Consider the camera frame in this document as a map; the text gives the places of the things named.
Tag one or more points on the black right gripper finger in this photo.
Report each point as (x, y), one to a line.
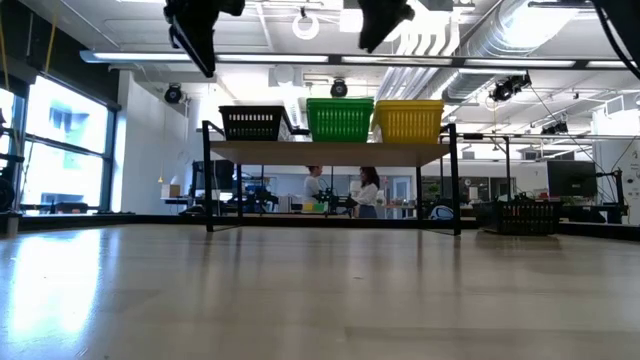
(375, 35)

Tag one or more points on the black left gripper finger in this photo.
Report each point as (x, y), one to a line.
(197, 45)

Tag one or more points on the black background robot arm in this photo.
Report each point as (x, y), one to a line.
(260, 196)
(330, 198)

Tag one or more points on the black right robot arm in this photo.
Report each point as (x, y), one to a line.
(625, 20)

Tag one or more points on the wooden shelf with black legs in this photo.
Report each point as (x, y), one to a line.
(325, 152)

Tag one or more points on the long ceiling light bar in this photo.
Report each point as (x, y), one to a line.
(150, 56)

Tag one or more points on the black ceiling spotlight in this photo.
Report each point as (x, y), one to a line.
(338, 88)
(173, 93)

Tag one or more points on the black monitor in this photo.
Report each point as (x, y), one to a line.
(572, 177)
(220, 175)

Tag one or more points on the black ceiling track lights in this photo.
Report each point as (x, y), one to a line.
(510, 86)
(555, 127)

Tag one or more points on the cardboard box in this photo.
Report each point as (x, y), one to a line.
(170, 191)

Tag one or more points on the large window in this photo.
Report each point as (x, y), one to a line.
(65, 125)

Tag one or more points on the person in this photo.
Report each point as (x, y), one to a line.
(312, 187)
(368, 195)

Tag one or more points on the white round object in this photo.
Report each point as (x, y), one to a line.
(442, 212)

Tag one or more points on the black background table frame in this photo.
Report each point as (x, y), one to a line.
(507, 160)

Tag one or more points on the long black rail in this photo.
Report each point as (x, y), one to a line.
(125, 221)

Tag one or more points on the grey post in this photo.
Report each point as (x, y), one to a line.
(12, 225)

